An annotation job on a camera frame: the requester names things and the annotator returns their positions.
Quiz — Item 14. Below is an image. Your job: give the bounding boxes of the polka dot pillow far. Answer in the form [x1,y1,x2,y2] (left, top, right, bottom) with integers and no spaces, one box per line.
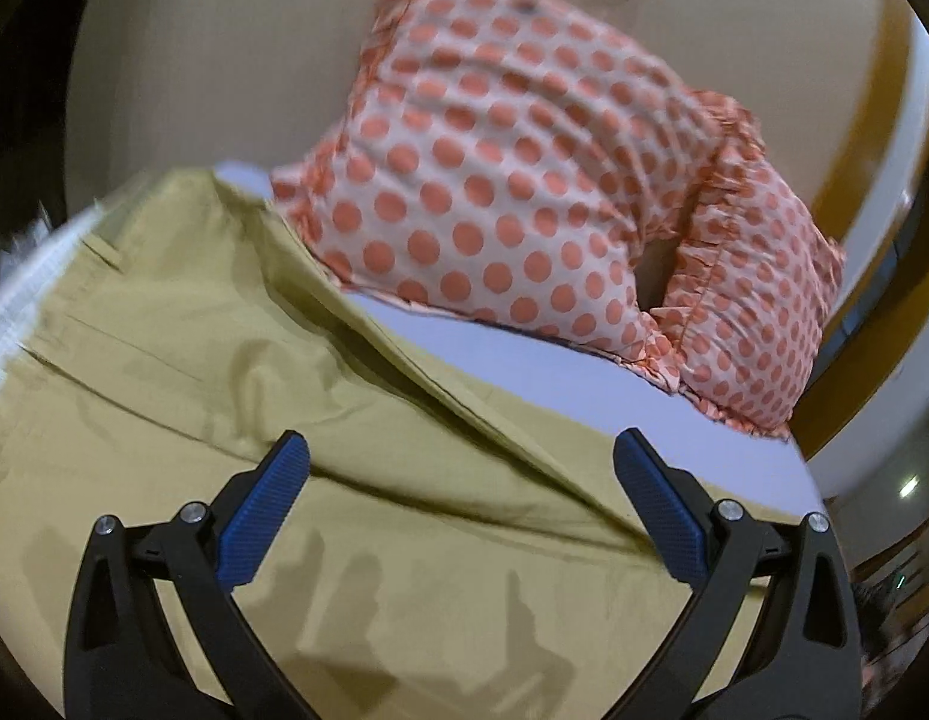
[653,91,845,437]

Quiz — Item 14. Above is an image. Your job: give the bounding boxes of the white bed sheet mattress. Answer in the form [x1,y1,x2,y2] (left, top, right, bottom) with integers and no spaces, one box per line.
[212,159,816,519]

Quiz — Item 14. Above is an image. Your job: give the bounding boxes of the polka dot pillow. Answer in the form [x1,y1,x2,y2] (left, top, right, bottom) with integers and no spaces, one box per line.
[653,91,845,437]
[270,0,721,392]

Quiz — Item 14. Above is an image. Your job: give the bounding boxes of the polka dot pillow near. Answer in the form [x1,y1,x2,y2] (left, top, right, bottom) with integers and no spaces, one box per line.
[270,0,721,392]

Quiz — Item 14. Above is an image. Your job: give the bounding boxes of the khaki yellow pants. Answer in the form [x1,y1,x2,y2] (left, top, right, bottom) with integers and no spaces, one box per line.
[0,167,774,720]

